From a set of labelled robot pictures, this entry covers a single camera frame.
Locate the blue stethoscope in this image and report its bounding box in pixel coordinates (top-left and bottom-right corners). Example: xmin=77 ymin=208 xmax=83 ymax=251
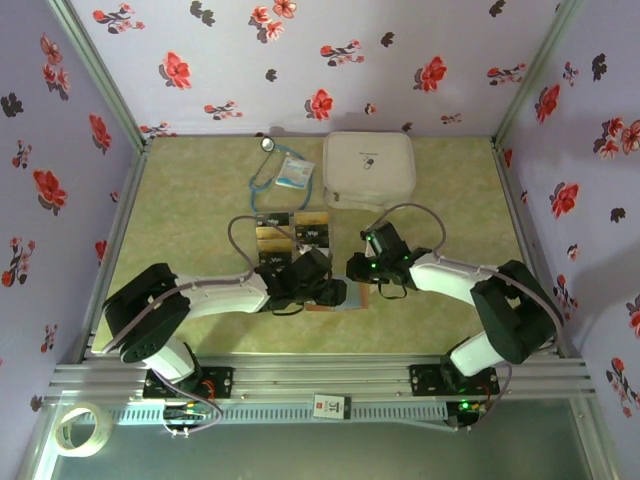
xmin=248 ymin=133 xmax=315 ymax=217

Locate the left arm grey cable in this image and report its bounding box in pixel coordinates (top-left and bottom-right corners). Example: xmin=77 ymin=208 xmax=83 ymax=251
xmin=102 ymin=214 xmax=304 ymax=439

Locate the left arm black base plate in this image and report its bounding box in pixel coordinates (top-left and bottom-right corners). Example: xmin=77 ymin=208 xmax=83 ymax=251
xmin=142 ymin=366 xmax=235 ymax=400

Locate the clear adhesive tape roll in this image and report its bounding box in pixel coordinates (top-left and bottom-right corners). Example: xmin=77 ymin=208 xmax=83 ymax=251
xmin=53 ymin=401 xmax=112 ymax=459

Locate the aluminium table side rail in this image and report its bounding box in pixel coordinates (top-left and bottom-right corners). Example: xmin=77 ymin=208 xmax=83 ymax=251
xmin=74 ymin=139 xmax=154 ymax=364
xmin=492 ymin=139 xmax=574 ymax=359

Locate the red white label tag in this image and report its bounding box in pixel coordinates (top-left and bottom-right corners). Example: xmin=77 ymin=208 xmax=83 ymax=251
xmin=312 ymin=393 xmax=351 ymax=420

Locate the white zipped medicine pouch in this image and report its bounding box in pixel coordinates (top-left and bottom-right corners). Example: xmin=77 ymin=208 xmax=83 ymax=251
xmin=321 ymin=130 xmax=418 ymax=214

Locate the small controller circuit board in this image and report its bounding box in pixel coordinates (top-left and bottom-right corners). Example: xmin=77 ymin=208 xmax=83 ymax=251
xmin=162 ymin=402 xmax=214 ymax=426
xmin=447 ymin=399 xmax=489 ymax=431

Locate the group of black gold packets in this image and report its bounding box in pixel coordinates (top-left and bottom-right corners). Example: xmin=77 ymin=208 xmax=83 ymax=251
xmin=253 ymin=209 xmax=333 ymax=274

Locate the aluminium frame corner post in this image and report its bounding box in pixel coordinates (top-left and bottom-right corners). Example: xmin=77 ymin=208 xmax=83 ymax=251
xmin=44 ymin=0 xmax=154 ymax=156
xmin=491 ymin=0 xmax=587 ymax=151

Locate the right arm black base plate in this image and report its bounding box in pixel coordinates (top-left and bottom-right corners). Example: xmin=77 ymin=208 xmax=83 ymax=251
xmin=408 ymin=363 xmax=501 ymax=397

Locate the aluminium frame cross rail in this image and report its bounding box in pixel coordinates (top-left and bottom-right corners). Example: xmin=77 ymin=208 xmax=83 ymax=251
xmin=47 ymin=353 xmax=599 ymax=401

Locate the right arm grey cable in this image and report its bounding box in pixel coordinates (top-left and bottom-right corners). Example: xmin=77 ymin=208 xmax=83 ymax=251
xmin=369 ymin=202 xmax=565 ymax=434

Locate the grey slotted cable duct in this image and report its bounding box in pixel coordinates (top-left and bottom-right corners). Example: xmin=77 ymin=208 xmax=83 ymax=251
xmin=107 ymin=403 xmax=449 ymax=425

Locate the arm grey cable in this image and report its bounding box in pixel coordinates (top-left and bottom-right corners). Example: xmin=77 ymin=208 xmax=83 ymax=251
xmin=102 ymin=214 xmax=304 ymax=439
xmin=369 ymin=202 xmax=565 ymax=434

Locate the white blue sealed packet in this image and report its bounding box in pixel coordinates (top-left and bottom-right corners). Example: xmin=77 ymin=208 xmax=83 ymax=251
xmin=274 ymin=153 xmax=316 ymax=190

